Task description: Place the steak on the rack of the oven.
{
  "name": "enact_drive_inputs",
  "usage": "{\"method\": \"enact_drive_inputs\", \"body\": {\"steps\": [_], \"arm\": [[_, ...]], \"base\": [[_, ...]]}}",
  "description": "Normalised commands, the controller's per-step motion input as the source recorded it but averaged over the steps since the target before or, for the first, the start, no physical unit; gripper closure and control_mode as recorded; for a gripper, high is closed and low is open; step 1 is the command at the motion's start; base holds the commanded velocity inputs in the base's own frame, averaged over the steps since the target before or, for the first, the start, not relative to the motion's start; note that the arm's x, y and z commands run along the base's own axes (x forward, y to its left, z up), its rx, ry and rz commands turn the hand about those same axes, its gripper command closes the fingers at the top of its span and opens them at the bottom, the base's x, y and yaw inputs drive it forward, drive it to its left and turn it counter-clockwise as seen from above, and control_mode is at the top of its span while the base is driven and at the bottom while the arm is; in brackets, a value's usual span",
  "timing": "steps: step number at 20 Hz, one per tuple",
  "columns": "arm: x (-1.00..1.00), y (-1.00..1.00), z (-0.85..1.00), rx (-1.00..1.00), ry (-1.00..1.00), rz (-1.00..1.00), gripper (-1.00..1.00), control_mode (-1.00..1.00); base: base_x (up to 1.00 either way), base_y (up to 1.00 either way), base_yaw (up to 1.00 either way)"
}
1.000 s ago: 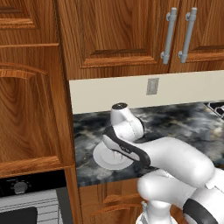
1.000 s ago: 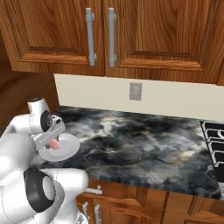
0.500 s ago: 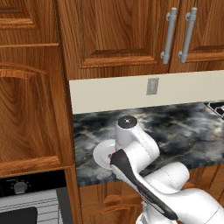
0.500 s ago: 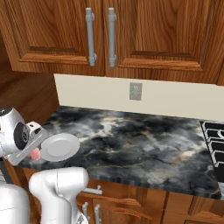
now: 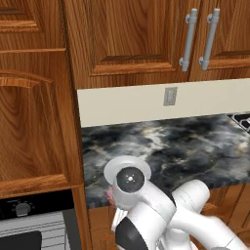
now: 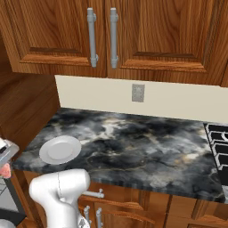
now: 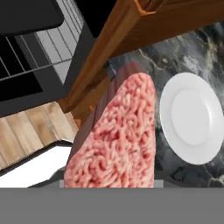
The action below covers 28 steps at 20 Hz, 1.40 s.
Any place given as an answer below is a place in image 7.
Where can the brown wooden cabinet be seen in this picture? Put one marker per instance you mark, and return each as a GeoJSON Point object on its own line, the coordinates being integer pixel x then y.
{"type": "Point", "coordinates": [163, 26]}

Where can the black oven door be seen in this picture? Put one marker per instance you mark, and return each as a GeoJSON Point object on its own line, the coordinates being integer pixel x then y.
{"type": "Point", "coordinates": [26, 14]}

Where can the white round plate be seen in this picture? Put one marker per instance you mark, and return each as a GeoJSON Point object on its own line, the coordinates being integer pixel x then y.
{"type": "Point", "coordinates": [191, 119]}

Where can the raw pink steak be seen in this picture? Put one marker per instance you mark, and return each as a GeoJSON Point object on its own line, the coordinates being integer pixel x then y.
{"type": "Point", "coordinates": [122, 131]}

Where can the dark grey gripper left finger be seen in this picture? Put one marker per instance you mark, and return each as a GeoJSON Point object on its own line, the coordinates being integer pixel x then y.
{"type": "Point", "coordinates": [57, 179]}

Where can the dark grey oven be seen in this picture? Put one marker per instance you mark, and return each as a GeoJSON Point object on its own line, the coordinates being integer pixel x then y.
{"type": "Point", "coordinates": [49, 84]}

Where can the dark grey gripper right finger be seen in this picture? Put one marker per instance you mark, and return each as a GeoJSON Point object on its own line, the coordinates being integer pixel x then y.
{"type": "Point", "coordinates": [161, 180]}

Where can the white panel with dark edge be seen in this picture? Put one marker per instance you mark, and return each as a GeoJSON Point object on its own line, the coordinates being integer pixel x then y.
{"type": "Point", "coordinates": [32, 169]}

